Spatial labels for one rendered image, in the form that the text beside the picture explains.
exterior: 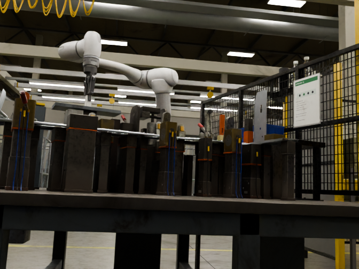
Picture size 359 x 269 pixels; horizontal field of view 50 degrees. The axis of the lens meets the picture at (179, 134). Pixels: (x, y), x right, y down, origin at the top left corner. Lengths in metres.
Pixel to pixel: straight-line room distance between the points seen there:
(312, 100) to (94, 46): 1.33
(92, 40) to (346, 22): 8.58
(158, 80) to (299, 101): 0.92
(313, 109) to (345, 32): 7.87
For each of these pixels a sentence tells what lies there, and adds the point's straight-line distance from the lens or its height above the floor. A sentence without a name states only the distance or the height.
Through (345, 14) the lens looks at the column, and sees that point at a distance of 10.45.
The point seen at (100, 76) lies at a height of 3.32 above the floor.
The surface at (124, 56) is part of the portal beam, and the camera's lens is 8.34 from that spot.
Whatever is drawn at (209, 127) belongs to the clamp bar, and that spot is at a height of 1.11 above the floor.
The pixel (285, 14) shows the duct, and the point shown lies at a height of 5.18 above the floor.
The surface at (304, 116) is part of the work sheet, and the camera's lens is 2.50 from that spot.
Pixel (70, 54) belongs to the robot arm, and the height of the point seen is 1.49.
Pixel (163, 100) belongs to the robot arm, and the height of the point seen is 1.32.
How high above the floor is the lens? 0.73
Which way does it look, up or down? 8 degrees up
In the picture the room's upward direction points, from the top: 2 degrees clockwise
